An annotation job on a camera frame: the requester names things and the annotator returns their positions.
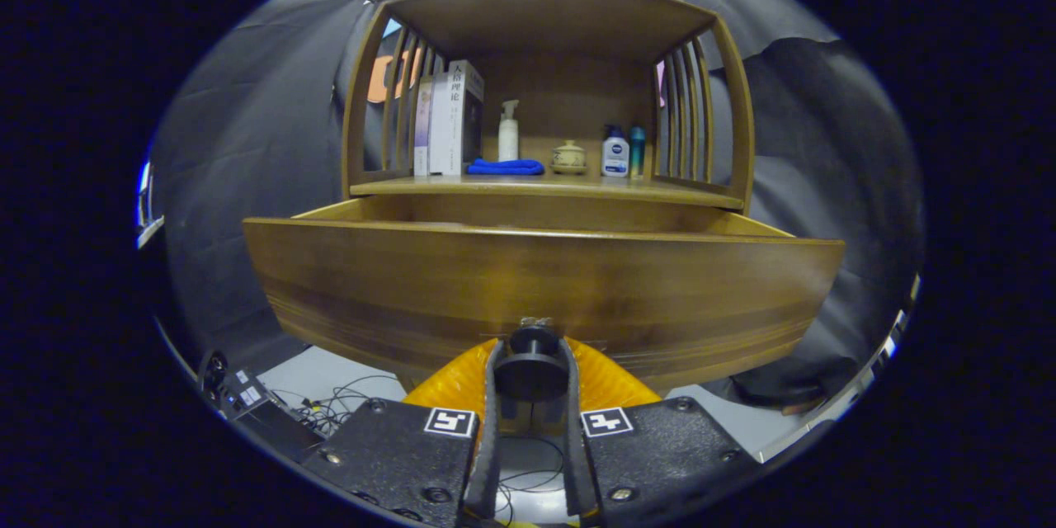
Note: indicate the white bottle with blue cap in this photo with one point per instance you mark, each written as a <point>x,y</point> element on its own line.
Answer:
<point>615,157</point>

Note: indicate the black drawer knob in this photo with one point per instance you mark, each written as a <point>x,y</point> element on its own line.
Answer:
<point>532,371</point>

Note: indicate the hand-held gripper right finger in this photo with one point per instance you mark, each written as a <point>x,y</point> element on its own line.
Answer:
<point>577,470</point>

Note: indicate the thick white book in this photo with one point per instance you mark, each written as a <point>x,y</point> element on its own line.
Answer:
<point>450,128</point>

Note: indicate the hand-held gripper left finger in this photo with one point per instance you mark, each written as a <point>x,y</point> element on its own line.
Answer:
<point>485,470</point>

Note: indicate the black backdrop cloth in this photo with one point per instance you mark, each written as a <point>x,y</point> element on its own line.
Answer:
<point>247,181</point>

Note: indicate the folded blue cloth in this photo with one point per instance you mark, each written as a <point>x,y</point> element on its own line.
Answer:
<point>505,167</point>

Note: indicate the beige lidded teacup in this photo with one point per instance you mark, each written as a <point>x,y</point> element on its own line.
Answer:
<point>569,157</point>

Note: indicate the wooden countertop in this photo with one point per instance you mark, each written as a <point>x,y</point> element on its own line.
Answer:
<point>561,184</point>

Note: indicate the white table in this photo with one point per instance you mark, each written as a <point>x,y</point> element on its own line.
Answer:
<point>874,363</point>

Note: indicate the black electronic device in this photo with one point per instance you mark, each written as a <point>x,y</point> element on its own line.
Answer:
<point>264,417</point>

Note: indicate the thin pale purple book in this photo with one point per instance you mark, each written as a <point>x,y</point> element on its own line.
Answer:
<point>421,132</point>

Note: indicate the wooden drawer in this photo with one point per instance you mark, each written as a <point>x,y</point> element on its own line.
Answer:
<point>536,280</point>

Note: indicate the teal bottle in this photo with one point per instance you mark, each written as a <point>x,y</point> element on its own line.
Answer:
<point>637,150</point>

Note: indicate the white pump bottle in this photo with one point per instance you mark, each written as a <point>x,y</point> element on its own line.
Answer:
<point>508,140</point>

